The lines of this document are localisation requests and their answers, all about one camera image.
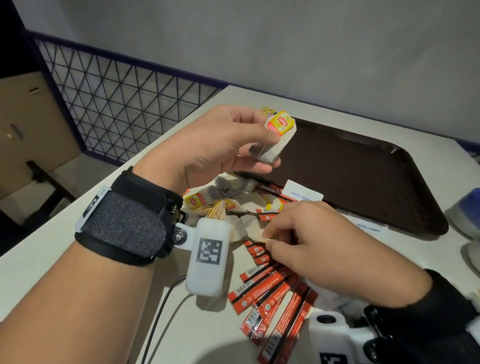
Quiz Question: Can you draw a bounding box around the person's left hand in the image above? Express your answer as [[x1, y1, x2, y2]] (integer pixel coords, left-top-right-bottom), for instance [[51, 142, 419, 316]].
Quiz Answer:
[[133, 105, 282, 196]]

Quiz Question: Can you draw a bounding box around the person's right hand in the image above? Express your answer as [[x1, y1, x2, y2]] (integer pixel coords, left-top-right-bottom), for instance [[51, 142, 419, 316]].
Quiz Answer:
[[262, 201, 434, 309]]

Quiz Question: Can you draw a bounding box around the yellow tagged tea bag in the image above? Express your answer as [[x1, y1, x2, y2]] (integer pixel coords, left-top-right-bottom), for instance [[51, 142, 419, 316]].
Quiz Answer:
[[248, 110, 297, 165]]

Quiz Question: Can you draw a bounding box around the person's left forearm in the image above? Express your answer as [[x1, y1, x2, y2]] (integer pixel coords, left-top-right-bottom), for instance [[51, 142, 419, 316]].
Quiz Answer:
[[0, 240, 155, 364]]

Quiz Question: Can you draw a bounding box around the pile of tea bags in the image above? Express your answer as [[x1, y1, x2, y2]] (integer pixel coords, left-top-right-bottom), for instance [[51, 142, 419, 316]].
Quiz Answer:
[[182, 172, 298, 244]]

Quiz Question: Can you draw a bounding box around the pile of red stick sachets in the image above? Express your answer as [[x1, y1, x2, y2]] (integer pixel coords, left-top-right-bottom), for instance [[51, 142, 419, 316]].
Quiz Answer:
[[227, 182, 320, 364]]

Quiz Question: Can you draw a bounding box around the white paper sachet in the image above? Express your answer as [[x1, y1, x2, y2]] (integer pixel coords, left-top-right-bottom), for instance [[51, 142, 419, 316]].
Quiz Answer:
[[346, 214, 389, 235], [281, 179, 324, 203]]

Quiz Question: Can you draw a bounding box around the dark brown plastic tray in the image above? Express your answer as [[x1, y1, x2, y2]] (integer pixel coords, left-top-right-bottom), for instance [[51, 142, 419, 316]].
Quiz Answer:
[[233, 118, 450, 237]]

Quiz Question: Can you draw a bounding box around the white and blue container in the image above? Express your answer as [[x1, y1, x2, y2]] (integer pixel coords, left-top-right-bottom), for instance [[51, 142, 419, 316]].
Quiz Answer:
[[445, 187, 480, 241]]

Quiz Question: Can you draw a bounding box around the white round object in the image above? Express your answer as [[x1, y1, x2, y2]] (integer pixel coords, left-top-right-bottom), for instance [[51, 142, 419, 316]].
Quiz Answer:
[[466, 240, 480, 273]]

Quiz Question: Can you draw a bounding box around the black metal stand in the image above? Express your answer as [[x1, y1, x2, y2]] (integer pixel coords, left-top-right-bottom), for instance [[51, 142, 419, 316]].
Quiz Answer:
[[25, 160, 77, 227]]

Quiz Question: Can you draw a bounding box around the brown cardboard box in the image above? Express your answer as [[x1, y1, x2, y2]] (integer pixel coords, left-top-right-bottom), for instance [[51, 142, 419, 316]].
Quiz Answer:
[[0, 71, 82, 200]]

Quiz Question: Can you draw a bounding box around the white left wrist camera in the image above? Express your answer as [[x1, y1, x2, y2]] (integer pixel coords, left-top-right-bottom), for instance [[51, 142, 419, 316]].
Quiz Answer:
[[173, 217, 233, 298]]

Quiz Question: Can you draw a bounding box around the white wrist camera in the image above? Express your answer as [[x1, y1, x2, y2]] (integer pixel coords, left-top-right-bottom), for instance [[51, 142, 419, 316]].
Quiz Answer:
[[173, 217, 233, 298], [307, 310, 380, 364]]

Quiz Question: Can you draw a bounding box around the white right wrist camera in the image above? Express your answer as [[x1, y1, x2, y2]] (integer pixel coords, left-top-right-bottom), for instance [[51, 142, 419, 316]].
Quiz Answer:
[[307, 310, 380, 364]]

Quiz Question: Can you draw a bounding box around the purple framed wire mesh fence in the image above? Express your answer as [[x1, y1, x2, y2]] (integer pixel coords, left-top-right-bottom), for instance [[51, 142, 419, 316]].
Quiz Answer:
[[25, 30, 231, 168]]

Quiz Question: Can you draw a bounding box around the black camera cable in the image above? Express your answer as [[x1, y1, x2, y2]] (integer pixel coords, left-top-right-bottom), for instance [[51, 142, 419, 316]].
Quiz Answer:
[[140, 275, 188, 364]]

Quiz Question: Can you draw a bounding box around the black left wrist strap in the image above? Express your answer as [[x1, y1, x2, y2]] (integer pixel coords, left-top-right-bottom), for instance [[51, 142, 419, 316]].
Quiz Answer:
[[74, 167, 185, 267]]

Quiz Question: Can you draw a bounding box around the black wrist strap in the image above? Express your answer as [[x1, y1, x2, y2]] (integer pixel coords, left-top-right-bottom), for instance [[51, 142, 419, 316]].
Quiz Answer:
[[364, 269, 480, 364], [74, 167, 185, 267]]

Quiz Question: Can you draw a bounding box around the black right wrist strap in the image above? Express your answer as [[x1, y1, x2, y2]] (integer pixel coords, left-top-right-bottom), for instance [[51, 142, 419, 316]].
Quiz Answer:
[[364, 269, 480, 364]]

